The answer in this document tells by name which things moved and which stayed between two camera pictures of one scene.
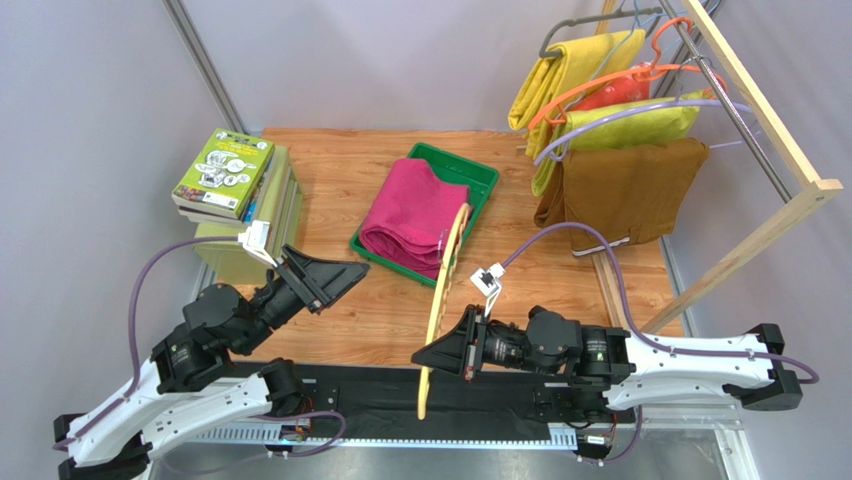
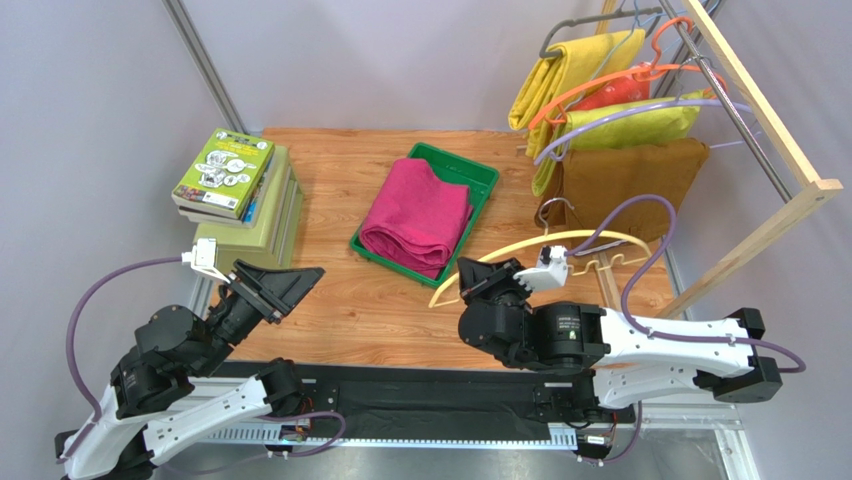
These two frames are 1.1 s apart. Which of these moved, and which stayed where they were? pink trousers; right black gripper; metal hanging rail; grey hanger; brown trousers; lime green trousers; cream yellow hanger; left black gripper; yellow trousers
Moved: left black gripper; right black gripper; cream yellow hanger
Stayed: metal hanging rail; brown trousers; pink trousers; lime green trousers; grey hanger; yellow trousers
